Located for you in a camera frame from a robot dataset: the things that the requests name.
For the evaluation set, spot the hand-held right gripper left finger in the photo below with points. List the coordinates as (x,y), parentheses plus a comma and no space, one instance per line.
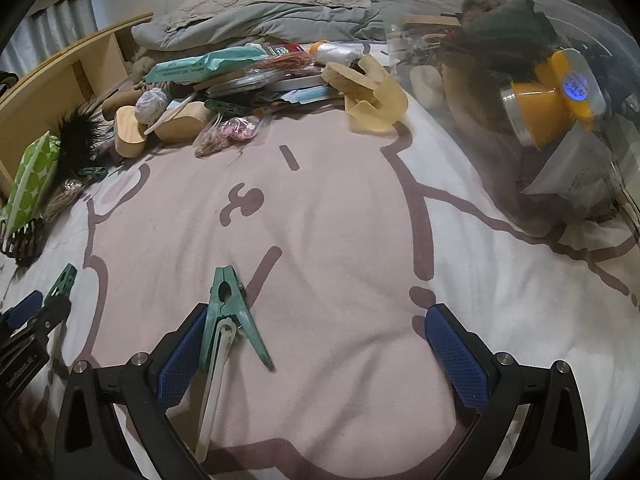
(180,360)

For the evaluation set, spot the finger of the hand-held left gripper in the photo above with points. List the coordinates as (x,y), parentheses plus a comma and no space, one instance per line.
(22,307)
(50,316)

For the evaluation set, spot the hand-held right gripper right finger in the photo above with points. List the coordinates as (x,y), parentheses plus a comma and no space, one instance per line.
(455,355)

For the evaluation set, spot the brown plastic hair claw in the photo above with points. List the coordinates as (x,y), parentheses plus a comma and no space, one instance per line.
(22,242)

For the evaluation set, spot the clear plastic bin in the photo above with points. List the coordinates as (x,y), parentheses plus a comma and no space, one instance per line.
(480,190)

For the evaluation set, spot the jute twine bundle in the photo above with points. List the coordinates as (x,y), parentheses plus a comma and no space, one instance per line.
(62,197)

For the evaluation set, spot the green polka dot pouch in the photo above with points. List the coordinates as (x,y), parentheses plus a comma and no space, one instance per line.
(32,180)

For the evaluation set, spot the printed blanket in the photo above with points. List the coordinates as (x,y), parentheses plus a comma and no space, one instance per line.
(325,240)

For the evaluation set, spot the black feather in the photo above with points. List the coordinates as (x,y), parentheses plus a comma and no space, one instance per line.
(80,135)

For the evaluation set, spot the white paper packet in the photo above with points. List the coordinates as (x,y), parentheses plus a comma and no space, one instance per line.
(565,170)

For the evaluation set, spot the brown cylinder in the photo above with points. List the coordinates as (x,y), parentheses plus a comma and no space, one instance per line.
(122,99)

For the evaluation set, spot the wooden headboard shelf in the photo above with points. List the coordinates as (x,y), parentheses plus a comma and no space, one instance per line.
(60,75)

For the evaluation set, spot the crumpled white plastic ball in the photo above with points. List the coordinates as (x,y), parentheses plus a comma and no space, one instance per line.
(150,102)

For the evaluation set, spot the clear bag of pink buttons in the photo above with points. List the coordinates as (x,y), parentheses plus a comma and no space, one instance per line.
(241,127)

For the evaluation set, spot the brown plush toy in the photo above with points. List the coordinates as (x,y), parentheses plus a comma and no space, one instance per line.
(470,95)

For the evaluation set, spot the yellow translucent plastic holder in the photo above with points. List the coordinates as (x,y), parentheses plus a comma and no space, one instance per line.
(375,102)

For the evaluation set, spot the brown furry blanket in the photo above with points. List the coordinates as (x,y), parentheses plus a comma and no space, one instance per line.
(140,66)

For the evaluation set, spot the orange round gadget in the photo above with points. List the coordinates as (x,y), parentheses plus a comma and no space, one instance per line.
(550,102)

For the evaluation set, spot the white round puff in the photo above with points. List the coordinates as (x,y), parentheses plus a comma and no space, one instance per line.
(426,85)

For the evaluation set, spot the grey curtain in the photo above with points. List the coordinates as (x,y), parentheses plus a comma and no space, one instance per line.
(50,25)

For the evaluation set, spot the stack of clear packets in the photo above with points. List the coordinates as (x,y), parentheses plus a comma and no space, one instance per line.
(250,82)

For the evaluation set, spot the teal wipes pack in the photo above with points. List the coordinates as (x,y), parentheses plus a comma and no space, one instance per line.
(195,65)

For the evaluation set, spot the blue face mask pack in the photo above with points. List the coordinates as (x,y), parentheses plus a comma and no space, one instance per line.
(310,95)

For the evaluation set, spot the round wooden disc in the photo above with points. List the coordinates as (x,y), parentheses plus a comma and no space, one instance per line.
(340,77)

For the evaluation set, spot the orange snack packet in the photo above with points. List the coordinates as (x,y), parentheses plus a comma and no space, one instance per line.
(290,62)

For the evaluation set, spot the white thread spool orange cap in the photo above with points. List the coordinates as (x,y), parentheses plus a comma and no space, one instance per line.
(335,51)

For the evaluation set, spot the flat wooden piece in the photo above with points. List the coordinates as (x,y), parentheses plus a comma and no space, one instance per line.
(430,20)

